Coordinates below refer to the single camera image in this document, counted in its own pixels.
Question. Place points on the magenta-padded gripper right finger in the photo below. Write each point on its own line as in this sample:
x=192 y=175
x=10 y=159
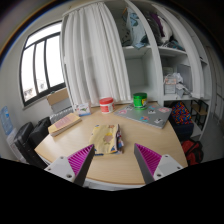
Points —
x=165 y=166

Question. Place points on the blue water dispenser bottle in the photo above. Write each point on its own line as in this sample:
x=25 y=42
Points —
x=6 y=120

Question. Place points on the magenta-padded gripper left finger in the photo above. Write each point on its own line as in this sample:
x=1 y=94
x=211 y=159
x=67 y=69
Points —
x=61 y=168

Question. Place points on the green jar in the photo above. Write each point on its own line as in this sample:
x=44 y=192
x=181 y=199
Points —
x=140 y=100

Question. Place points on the red bag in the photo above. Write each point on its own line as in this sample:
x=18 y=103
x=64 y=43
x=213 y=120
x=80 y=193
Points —
x=192 y=151

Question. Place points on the tan book with pink label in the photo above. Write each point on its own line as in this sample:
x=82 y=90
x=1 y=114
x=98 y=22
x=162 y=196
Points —
x=65 y=124

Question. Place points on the white curtain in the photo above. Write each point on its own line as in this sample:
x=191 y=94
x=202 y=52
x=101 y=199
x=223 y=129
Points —
x=96 y=56

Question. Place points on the multicoloured patterned bag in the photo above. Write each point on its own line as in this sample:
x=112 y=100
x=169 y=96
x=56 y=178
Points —
x=181 y=115

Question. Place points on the dark-framed window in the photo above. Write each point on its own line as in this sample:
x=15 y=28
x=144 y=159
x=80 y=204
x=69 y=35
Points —
x=41 y=66

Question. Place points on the tan and grey panel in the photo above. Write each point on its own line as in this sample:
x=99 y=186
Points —
x=59 y=100

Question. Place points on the white jar with red lid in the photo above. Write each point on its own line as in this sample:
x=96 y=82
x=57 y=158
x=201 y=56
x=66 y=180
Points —
x=106 y=106

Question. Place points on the small white printed box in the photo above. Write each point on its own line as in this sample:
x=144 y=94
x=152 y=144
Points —
x=82 y=109

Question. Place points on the white radiator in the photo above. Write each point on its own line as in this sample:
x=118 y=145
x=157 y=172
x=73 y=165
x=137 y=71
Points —
x=61 y=115

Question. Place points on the grey laptop with stickers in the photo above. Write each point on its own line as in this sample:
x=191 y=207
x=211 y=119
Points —
x=143 y=116

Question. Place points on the black hard suitcase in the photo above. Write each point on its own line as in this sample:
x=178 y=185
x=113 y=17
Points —
x=25 y=143

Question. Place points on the black metal frame stool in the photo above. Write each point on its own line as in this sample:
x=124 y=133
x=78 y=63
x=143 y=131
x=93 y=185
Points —
x=200 y=111

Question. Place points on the white shelf unit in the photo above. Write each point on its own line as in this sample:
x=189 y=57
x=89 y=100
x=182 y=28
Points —
x=143 y=70

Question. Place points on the yellow patterned towel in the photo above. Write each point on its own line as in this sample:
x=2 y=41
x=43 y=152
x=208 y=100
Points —
x=105 y=138

